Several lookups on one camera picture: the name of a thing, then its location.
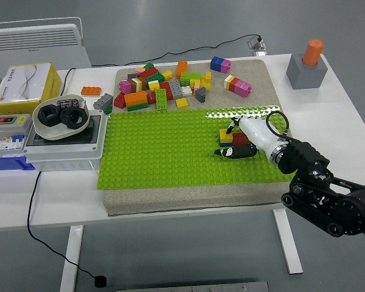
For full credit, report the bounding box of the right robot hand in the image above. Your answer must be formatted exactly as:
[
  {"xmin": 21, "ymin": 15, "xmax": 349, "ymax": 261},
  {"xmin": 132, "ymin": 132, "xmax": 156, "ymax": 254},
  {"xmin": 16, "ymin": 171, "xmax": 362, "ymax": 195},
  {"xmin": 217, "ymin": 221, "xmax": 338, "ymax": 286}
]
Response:
[{"xmin": 214, "ymin": 117, "xmax": 282, "ymax": 160}]

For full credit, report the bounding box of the yellow square toy brick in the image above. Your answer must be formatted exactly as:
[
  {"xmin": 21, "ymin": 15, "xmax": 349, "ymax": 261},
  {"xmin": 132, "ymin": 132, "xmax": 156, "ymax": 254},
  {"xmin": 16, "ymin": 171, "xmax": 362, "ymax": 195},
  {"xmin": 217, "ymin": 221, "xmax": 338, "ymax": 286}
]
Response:
[{"xmin": 219, "ymin": 128, "xmax": 234, "ymax": 143}]

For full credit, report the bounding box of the blue and pink brick stack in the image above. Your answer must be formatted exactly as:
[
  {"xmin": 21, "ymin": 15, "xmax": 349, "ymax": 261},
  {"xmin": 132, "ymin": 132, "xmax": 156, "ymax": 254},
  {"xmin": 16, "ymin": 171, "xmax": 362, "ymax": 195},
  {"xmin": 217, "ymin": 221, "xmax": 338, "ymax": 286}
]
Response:
[{"xmin": 210, "ymin": 56, "xmax": 232, "ymax": 74}]

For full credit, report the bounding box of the red square toy brick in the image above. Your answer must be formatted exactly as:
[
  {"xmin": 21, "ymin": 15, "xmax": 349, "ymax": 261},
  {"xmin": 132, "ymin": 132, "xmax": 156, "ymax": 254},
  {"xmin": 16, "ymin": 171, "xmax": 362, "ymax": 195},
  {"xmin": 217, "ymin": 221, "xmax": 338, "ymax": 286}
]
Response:
[{"xmin": 232, "ymin": 133, "xmax": 250, "ymax": 146}]

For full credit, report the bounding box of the green studded baseplate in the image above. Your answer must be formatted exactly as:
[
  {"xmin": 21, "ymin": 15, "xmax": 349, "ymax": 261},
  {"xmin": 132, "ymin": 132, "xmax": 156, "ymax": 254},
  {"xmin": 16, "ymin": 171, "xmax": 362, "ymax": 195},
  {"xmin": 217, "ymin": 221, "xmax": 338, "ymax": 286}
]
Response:
[{"xmin": 97, "ymin": 105, "xmax": 296, "ymax": 191}]

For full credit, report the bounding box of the white yellow red pink stack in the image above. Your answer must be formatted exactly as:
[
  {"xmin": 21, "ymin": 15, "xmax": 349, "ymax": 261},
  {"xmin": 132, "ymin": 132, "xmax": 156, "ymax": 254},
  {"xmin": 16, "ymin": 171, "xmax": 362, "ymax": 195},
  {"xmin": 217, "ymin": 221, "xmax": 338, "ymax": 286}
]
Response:
[{"xmin": 224, "ymin": 75, "xmax": 252, "ymax": 98}]

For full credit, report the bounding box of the dark grey slope brick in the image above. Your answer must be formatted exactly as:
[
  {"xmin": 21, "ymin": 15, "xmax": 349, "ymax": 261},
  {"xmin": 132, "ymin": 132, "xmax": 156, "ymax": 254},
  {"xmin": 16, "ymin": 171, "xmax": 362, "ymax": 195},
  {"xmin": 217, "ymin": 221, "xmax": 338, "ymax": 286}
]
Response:
[{"xmin": 195, "ymin": 86, "xmax": 208, "ymax": 103}]

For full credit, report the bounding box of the yellow stepped brick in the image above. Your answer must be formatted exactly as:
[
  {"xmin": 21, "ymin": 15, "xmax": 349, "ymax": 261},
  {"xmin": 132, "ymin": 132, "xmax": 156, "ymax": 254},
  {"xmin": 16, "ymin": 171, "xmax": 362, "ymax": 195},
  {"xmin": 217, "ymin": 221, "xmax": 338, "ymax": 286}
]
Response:
[{"xmin": 200, "ymin": 71, "xmax": 213, "ymax": 91}]

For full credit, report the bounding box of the grey cube holder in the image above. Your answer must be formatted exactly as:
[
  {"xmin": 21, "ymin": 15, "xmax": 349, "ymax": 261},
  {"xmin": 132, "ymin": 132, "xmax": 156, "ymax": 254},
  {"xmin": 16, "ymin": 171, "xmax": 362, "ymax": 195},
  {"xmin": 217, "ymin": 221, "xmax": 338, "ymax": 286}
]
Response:
[{"xmin": 285, "ymin": 53, "xmax": 329, "ymax": 90}]

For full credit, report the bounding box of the grey-brown mat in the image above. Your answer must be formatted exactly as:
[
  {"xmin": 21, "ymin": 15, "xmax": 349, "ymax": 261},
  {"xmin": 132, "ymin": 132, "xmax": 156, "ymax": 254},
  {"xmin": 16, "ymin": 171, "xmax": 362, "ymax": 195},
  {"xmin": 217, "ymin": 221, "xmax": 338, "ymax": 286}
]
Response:
[{"xmin": 103, "ymin": 59, "xmax": 296, "ymax": 217}]

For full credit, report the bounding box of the silver floor socket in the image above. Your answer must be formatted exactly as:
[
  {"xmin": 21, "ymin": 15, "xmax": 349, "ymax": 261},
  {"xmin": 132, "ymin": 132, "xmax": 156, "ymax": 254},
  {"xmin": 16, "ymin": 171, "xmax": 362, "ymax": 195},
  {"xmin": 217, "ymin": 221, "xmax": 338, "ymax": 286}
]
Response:
[{"xmin": 248, "ymin": 35, "xmax": 268, "ymax": 57}]

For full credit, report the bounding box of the light green big brick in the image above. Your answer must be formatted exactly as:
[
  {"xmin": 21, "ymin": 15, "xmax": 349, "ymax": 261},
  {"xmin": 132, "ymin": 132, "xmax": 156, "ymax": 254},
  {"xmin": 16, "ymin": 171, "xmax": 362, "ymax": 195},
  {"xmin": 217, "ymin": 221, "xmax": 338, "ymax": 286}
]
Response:
[{"xmin": 179, "ymin": 72, "xmax": 202, "ymax": 88}]

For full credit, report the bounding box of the light grey long brick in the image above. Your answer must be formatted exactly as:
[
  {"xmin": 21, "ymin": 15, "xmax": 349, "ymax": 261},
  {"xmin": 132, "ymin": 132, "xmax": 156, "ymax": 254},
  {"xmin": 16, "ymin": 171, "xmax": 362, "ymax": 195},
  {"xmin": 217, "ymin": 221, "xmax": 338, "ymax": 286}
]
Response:
[{"xmin": 169, "ymin": 79, "xmax": 184, "ymax": 99}]

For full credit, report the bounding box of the orange cylinder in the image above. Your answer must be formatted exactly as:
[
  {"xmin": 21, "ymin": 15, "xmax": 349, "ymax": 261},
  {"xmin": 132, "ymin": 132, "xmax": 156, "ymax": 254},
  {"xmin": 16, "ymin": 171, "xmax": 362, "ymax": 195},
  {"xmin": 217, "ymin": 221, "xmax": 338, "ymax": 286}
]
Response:
[{"xmin": 302, "ymin": 38, "xmax": 325, "ymax": 66}]

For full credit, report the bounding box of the red tall brick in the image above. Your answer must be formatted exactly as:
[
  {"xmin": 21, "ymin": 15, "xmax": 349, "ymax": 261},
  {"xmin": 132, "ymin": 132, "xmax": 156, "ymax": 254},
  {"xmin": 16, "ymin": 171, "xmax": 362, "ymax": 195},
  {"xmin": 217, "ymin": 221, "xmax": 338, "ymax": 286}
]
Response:
[{"xmin": 159, "ymin": 81, "xmax": 174, "ymax": 101}]

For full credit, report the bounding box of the orange tall brick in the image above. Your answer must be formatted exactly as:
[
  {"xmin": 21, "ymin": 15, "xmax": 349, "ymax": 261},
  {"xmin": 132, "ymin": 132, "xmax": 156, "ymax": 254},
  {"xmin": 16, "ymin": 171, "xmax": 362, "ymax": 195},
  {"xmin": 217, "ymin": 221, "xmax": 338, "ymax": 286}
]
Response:
[{"xmin": 176, "ymin": 60, "xmax": 189, "ymax": 79}]

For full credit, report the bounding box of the light green long plate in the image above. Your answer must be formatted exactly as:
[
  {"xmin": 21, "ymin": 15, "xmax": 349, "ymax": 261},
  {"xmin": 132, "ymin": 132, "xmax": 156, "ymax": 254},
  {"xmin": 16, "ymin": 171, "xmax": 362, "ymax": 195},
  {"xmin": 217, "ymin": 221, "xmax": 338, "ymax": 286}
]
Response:
[{"xmin": 155, "ymin": 88, "xmax": 169, "ymax": 111}]

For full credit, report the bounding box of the white table leg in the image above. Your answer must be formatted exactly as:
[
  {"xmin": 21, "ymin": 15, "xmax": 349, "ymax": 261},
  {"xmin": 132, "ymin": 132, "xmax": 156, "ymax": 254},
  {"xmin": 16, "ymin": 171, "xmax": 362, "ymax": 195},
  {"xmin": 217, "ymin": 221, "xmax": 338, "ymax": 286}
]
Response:
[
  {"xmin": 59, "ymin": 225, "xmax": 85, "ymax": 292},
  {"xmin": 272, "ymin": 209, "xmax": 304, "ymax": 276}
]

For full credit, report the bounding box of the dark green long plate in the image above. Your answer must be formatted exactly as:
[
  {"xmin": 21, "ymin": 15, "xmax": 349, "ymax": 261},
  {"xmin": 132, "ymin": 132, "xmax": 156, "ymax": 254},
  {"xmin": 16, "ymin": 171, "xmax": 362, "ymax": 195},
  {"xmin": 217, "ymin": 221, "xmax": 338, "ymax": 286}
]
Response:
[{"xmin": 127, "ymin": 102, "xmax": 150, "ymax": 112}]

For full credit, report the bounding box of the red long brick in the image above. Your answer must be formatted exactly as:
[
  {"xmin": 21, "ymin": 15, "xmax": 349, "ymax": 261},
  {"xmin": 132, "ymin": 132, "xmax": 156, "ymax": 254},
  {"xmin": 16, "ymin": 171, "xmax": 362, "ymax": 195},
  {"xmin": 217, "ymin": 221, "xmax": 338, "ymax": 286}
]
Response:
[{"xmin": 139, "ymin": 66, "xmax": 160, "ymax": 79}]

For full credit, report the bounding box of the orange big brick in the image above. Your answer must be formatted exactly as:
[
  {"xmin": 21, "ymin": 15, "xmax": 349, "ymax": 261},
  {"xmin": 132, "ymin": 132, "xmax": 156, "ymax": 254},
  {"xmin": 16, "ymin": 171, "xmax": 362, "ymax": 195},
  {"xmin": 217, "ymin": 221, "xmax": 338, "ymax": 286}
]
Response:
[{"xmin": 123, "ymin": 90, "xmax": 148, "ymax": 107}]

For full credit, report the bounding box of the pink white brown brick stack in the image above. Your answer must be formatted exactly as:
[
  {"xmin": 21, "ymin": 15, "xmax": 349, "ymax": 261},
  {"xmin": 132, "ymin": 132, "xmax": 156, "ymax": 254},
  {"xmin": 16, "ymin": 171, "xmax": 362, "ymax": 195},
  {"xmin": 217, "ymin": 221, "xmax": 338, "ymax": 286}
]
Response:
[{"xmin": 119, "ymin": 77, "xmax": 149, "ymax": 94}]

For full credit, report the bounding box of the red slope brick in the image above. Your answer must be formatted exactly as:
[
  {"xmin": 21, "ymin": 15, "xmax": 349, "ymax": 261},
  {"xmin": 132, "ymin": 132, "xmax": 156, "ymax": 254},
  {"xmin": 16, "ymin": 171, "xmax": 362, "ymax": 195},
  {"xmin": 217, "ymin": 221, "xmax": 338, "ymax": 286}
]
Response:
[{"xmin": 113, "ymin": 92, "xmax": 127, "ymax": 109}]

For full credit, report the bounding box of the orange flat brick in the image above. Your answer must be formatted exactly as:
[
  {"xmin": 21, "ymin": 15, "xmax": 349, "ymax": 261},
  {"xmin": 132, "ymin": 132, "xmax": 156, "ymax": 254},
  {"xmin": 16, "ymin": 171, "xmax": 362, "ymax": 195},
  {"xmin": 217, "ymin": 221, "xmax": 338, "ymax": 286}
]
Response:
[{"xmin": 80, "ymin": 86, "xmax": 103, "ymax": 97}]

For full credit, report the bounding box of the large black nut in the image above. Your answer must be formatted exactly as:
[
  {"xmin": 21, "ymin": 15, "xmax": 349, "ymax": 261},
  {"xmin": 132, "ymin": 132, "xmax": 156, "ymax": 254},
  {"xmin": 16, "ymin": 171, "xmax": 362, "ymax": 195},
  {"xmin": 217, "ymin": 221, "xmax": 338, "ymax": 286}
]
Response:
[
  {"xmin": 38, "ymin": 103, "xmax": 61, "ymax": 126},
  {"xmin": 58, "ymin": 108, "xmax": 86, "ymax": 130}
]

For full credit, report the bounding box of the purple circuit board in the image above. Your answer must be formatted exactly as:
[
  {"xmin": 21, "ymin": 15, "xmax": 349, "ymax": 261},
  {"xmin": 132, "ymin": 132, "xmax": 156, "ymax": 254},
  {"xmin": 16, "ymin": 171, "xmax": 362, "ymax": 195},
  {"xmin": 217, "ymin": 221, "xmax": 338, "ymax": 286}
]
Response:
[{"xmin": 57, "ymin": 97, "xmax": 80, "ymax": 109}]

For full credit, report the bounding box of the grey junction box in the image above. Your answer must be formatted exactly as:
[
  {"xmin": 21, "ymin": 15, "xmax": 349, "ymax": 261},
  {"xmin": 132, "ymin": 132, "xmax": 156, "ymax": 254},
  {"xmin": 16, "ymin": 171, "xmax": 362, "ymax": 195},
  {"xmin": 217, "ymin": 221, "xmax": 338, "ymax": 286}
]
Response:
[{"xmin": 23, "ymin": 109, "xmax": 109, "ymax": 171}]

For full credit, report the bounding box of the white bowl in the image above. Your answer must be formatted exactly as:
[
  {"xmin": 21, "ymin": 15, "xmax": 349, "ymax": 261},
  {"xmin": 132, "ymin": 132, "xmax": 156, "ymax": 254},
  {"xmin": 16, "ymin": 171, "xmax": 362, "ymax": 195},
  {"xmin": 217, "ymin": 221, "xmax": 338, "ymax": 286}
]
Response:
[{"xmin": 32, "ymin": 94, "xmax": 91, "ymax": 141}]

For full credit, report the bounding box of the yellow tissue box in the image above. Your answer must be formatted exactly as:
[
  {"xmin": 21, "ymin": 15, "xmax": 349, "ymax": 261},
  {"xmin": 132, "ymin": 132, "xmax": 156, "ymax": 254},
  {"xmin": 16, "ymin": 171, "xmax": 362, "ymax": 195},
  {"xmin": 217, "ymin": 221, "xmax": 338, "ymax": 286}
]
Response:
[{"xmin": 0, "ymin": 62, "xmax": 62, "ymax": 116}]

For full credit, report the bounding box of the white panel heater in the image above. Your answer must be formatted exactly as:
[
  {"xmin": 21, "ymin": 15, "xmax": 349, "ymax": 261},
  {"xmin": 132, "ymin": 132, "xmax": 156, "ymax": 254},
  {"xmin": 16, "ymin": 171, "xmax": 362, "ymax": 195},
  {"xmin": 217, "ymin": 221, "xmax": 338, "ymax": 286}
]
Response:
[{"xmin": 0, "ymin": 16, "xmax": 92, "ymax": 74}]

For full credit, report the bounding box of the white circuit breaker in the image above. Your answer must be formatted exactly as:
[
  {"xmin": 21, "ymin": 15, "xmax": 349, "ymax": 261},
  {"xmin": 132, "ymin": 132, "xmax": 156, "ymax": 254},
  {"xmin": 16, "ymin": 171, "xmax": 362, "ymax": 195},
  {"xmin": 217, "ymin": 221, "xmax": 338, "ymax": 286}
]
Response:
[{"xmin": 0, "ymin": 135, "xmax": 27, "ymax": 159}]

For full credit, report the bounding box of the blue plastic bin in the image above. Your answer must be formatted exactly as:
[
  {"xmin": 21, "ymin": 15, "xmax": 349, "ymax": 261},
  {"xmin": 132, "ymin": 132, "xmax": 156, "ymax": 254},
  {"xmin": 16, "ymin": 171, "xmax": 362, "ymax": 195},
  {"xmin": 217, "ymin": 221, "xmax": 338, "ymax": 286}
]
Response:
[{"xmin": 0, "ymin": 155, "xmax": 37, "ymax": 172}]

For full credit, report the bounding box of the black floor cable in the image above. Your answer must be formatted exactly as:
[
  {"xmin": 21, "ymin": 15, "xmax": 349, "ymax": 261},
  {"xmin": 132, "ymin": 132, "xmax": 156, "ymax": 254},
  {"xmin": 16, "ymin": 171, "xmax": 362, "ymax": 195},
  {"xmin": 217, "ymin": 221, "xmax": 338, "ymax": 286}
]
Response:
[{"xmin": 91, "ymin": 33, "xmax": 262, "ymax": 67}]

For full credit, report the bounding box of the black power cord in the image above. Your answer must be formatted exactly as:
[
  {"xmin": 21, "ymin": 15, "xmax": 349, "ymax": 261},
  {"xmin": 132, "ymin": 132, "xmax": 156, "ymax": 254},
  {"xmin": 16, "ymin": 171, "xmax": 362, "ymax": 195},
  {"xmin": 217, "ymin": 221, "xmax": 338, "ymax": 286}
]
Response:
[{"xmin": 27, "ymin": 67, "xmax": 98, "ymax": 279}]

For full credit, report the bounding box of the grey switch box red button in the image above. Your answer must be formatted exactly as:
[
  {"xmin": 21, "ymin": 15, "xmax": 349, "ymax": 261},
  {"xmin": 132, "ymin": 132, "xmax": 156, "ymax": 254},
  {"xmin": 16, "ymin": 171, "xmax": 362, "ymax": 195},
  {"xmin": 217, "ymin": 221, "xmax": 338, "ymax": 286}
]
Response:
[{"xmin": 0, "ymin": 114, "xmax": 33, "ymax": 141}]

